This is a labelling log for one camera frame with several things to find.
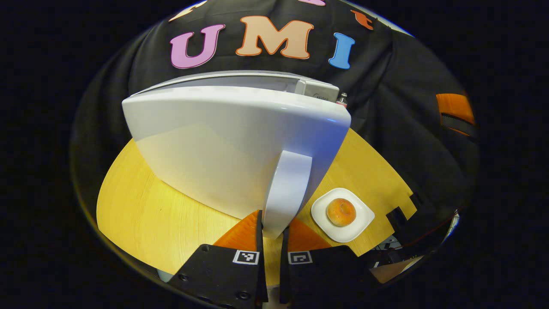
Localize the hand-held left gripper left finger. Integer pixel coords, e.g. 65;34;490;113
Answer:
167;209;268;309

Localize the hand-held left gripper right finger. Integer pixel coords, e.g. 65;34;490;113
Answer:
279;217;378;307

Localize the brown glazed doughnut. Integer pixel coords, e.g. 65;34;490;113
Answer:
326;198;357;227

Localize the white microwave oven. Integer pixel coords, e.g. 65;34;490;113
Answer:
121;70;352;240

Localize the white square plate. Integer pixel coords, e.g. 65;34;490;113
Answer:
311;188;375;243

